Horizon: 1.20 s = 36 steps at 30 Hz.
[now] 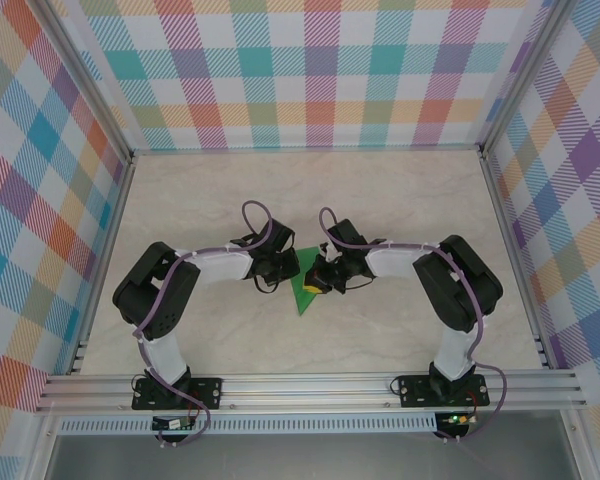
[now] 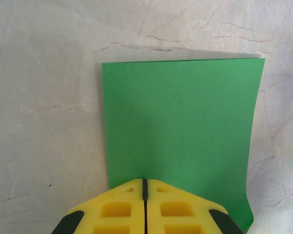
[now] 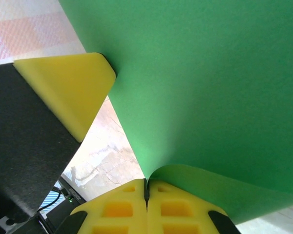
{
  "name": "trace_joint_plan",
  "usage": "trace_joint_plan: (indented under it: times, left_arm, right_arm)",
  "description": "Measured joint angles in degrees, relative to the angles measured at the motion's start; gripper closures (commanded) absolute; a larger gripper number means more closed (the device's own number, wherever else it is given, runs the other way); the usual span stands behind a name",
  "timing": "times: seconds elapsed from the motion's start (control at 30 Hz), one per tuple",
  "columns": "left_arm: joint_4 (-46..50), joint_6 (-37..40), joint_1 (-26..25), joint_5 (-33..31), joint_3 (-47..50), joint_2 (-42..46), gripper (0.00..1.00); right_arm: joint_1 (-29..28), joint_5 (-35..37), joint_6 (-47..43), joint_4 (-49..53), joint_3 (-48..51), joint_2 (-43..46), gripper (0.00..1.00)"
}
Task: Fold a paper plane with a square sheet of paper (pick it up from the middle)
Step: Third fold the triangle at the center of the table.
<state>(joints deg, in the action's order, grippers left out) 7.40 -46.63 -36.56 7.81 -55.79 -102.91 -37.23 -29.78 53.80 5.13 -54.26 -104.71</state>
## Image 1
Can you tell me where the slotted grey cable duct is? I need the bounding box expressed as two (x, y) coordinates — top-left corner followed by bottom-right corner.
(54, 412), (439, 435)

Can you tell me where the green square paper sheet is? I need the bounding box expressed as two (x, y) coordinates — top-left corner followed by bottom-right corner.
(288, 247), (329, 318)

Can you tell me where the wide aluminium mounting rail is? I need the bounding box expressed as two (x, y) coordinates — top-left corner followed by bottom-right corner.
(34, 368), (589, 414)

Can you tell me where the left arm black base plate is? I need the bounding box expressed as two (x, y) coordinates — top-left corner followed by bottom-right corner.
(131, 377), (225, 411)

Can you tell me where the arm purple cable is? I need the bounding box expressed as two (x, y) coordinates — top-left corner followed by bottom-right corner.
(318, 206), (510, 445)
(135, 200), (274, 448)

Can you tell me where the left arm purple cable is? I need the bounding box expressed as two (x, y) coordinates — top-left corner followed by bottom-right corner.
(135, 200), (274, 448)

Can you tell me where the thin aluminium rear rail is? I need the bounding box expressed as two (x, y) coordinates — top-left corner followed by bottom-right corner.
(129, 143), (484, 157)

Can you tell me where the thin red black wire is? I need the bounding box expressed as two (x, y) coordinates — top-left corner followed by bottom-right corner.
(467, 387), (484, 421)
(182, 389), (205, 426)

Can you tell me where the aluminium corner post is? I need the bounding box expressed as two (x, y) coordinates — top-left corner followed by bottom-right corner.
(32, 0), (136, 166)
(477, 0), (579, 161)

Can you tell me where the left small circuit board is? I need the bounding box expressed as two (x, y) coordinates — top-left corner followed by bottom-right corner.
(151, 415), (197, 432)

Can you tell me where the grey metal panel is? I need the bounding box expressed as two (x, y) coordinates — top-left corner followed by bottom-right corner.
(44, 432), (581, 480)

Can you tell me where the aluminium side floor rail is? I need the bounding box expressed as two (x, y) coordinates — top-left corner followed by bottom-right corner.
(479, 149), (556, 370)
(68, 154), (137, 376)

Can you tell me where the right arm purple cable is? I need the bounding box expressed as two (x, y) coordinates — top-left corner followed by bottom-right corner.
(318, 206), (510, 445)

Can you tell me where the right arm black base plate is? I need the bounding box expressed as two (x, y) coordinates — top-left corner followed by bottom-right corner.
(397, 373), (491, 409)

